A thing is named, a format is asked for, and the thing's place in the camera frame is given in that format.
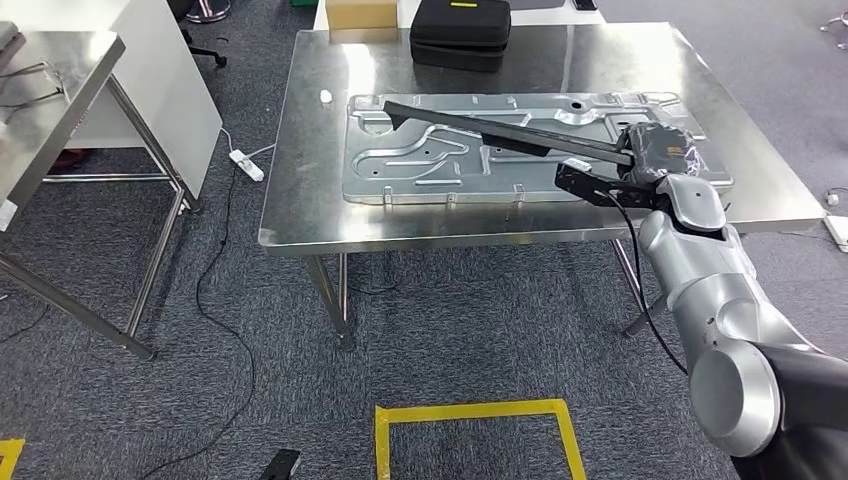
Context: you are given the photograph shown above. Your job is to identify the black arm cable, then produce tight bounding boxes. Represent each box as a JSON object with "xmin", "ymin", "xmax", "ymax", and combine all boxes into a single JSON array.
[{"xmin": 592, "ymin": 190, "xmax": 690, "ymax": 376}]

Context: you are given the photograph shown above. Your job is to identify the black floor cable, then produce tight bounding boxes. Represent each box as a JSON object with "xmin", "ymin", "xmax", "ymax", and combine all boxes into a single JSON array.
[{"xmin": 135, "ymin": 158, "xmax": 256, "ymax": 480}]

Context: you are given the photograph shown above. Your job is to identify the long black plastic part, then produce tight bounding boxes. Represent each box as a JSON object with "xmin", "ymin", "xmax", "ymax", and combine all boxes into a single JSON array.
[{"xmin": 382, "ymin": 100, "xmax": 635, "ymax": 167}]

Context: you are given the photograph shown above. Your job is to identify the brown cardboard box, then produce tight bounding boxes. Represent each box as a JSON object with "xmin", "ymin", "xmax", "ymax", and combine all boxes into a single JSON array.
[{"xmin": 324, "ymin": 0, "xmax": 399, "ymax": 32}]

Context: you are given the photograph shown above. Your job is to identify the black zipper case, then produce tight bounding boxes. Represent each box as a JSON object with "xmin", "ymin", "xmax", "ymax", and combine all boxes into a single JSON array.
[{"xmin": 408, "ymin": 0, "xmax": 513, "ymax": 74}]

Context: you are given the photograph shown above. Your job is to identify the black robot bracket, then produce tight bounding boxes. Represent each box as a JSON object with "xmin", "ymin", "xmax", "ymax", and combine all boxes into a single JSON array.
[{"xmin": 258, "ymin": 449, "xmax": 303, "ymax": 480}]

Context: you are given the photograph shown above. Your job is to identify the stainless steel side table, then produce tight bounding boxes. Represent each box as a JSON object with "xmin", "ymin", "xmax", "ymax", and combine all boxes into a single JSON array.
[{"xmin": 0, "ymin": 19, "xmax": 203, "ymax": 362}]

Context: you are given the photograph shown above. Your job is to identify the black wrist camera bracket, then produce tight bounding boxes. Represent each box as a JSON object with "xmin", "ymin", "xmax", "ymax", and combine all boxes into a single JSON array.
[{"xmin": 554, "ymin": 160, "xmax": 664, "ymax": 212}]

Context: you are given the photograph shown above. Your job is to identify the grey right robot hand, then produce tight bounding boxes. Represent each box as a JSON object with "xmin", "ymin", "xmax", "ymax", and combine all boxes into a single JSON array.
[{"xmin": 616, "ymin": 121, "xmax": 704, "ymax": 190}]

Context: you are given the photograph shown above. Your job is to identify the red floor object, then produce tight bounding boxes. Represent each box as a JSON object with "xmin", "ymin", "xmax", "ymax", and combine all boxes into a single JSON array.
[{"xmin": 49, "ymin": 148, "xmax": 87, "ymax": 171}]

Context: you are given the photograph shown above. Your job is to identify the black office chair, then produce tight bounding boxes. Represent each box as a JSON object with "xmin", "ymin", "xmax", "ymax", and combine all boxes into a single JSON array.
[{"xmin": 165, "ymin": 0, "xmax": 230, "ymax": 69}]

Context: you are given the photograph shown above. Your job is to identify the white table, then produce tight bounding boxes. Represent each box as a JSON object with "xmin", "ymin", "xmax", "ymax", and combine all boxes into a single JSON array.
[{"xmin": 311, "ymin": 0, "xmax": 607, "ymax": 31}]

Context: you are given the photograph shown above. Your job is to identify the chrome round base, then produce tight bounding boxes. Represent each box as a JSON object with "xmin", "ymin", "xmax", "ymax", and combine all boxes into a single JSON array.
[{"xmin": 185, "ymin": 0, "xmax": 233, "ymax": 24}]

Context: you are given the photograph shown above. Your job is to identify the stamped sheet metal panel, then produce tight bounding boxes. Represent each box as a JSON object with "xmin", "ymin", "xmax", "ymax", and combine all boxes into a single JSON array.
[{"xmin": 341, "ymin": 91, "xmax": 735, "ymax": 207}]

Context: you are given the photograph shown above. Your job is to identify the white power strip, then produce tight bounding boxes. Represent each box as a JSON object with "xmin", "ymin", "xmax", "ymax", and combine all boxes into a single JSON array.
[
  {"xmin": 823, "ymin": 215, "xmax": 848, "ymax": 254},
  {"xmin": 228, "ymin": 148, "xmax": 265, "ymax": 183}
]

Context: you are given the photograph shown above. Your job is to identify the stainless steel workbench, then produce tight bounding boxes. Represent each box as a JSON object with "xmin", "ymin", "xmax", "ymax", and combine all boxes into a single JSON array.
[{"xmin": 256, "ymin": 21, "xmax": 826, "ymax": 352}]

